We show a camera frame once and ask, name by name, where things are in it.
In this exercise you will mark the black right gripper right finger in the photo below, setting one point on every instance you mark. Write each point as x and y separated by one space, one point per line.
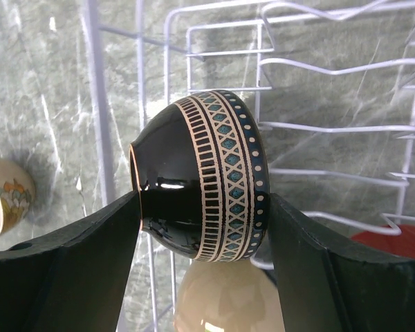
327 282

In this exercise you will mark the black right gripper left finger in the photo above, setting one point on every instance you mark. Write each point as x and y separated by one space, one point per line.
74 278

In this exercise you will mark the plain beige bowl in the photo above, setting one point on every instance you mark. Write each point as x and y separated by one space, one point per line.
235 296

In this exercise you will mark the cream floral bowl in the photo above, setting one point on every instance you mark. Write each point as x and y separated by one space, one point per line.
17 194

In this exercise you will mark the black patterned bowl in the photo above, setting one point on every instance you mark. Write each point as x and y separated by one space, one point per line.
200 170

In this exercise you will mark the red floral bowl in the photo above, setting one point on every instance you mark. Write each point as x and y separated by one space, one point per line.
402 245

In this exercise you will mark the white wire dish rack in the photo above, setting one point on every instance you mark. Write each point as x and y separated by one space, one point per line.
331 85

